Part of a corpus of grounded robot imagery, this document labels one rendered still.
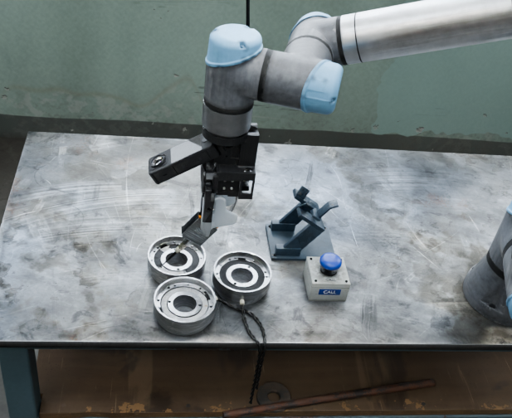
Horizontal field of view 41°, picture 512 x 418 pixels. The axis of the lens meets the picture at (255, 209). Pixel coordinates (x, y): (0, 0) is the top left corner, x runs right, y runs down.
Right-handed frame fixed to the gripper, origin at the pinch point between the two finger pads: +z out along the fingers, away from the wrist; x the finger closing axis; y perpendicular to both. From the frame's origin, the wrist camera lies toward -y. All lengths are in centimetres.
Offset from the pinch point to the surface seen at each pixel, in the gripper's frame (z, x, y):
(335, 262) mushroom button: 5.8, -2.7, 23.9
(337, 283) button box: 8.7, -5.0, 24.4
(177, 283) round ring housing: 10.1, -4.1, -3.9
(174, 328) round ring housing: 10.6, -13.7, -4.4
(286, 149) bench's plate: 13, 43, 22
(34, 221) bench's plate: 12.9, 14.9, -30.8
